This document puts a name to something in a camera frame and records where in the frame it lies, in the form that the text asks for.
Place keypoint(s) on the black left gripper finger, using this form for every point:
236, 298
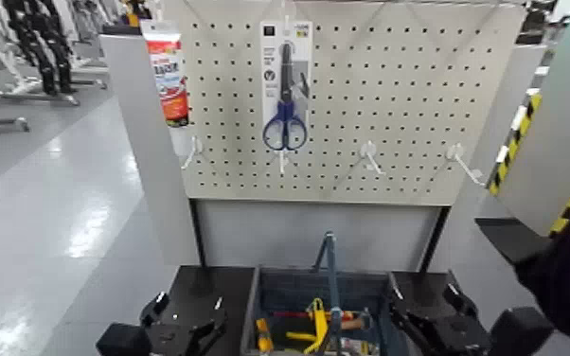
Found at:
209, 330
154, 308

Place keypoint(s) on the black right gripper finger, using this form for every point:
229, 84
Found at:
407, 323
461, 300

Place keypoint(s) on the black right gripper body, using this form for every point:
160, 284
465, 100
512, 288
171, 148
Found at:
456, 338

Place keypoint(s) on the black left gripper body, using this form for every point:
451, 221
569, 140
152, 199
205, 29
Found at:
170, 342

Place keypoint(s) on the grey-blue plastic crate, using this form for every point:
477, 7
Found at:
250, 308

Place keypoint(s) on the yellow black stubby tool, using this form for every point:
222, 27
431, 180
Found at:
264, 338

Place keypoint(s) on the red yellow screwdriver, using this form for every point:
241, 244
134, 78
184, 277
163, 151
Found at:
290, 314

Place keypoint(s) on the black bulky dark mass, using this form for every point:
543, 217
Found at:
568, 278

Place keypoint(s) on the grey lower back panel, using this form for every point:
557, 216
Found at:
275, 233

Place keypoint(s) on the white pegboard hook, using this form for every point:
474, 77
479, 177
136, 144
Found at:
193, 149
370, 154
461, 161
282, 160

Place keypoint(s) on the white partition panel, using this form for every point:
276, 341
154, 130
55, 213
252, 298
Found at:
146, 149

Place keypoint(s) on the grey partition with hazard tape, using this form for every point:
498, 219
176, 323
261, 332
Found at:
553, 124

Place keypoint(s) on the beige perforated pegboard panel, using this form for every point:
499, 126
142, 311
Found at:
394, 99

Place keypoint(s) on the red white adhesive tube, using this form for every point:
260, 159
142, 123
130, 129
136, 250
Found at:
169, 74

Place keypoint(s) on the white metal wheeled stand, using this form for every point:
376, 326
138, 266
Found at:
11, 89

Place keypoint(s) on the black background robot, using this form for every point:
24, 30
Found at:
41, 44

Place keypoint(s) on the dark background machine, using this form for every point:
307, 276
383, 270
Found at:
536, 22

